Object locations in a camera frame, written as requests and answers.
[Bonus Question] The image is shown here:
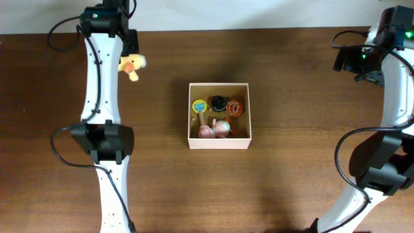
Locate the yellow plush duck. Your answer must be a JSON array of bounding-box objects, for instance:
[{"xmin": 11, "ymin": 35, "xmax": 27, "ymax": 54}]
[{"xmin": 118, "ymin": 54, "xmax": 146, "ymax": 82}]

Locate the yellow rattle drum toy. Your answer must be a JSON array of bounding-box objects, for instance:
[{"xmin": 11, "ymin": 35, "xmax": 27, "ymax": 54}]
[{"xmin": 191, "ymin": 99, "xmax": 207, "ymax": 126}]

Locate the black round cap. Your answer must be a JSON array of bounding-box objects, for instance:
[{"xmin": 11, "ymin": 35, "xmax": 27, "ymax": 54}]
[{"xmin": 211, "ymin": 96, "xmax": 227, "ymax": 112}]

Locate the orange round toy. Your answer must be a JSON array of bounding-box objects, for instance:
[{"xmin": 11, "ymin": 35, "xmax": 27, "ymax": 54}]
[{"xmin": 226, "ymin": 100, "xmax": 243, "ymax": 117}]

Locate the pink pig toy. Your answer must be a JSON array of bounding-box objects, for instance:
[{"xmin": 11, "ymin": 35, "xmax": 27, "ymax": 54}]
[{"xmin": 198, "ymin": 118, "xmax": 235, "ymax": 139}]

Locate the white cardboard box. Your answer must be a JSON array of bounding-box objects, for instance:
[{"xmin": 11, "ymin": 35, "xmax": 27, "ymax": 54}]
[{"xmin": 187, "ymin": 83, "xmax": 252, "ymax": 150}]

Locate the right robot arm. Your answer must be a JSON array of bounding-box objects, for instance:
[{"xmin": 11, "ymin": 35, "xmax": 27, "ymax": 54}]
[{"xmin": 306, "ymin": 5, "xmax": 413, "ymax": 233}]

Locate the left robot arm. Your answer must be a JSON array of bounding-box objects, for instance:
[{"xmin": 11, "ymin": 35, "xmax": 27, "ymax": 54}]
[{"xmin": 70, "ymin": 1, "xmax": 146, "ymax": 232}]

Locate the left black cable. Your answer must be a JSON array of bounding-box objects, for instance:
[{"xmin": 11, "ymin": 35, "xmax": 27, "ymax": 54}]
[{"xmin": 47, "ymin": 0, "xmax": 138, "ymax": 233}]

